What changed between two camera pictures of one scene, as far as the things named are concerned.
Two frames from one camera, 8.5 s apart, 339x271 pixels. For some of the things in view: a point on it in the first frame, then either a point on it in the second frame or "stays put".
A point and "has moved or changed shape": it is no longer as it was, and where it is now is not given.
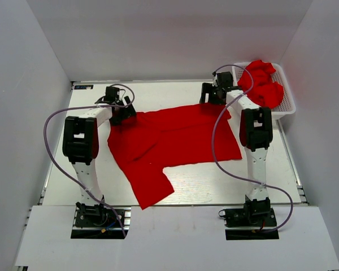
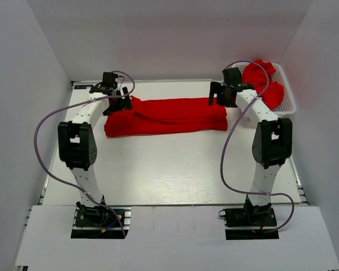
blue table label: (83, 87) stays put
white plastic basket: (287, 106) stays put
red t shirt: (143, 144) has moved or changed shape
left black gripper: (127, 112) -> (125, 104)
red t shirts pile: (265, 92) stays put
